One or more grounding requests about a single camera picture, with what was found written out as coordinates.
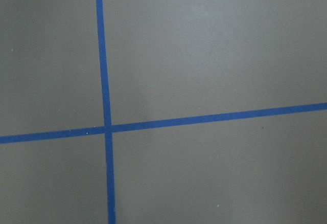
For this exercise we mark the blue tape line lengthwise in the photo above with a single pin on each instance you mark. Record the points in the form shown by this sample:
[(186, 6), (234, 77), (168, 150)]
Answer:
[(106, 113)]

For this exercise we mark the blue tape line crosswise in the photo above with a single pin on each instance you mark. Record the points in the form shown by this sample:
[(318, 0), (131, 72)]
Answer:
[(162, 123)]

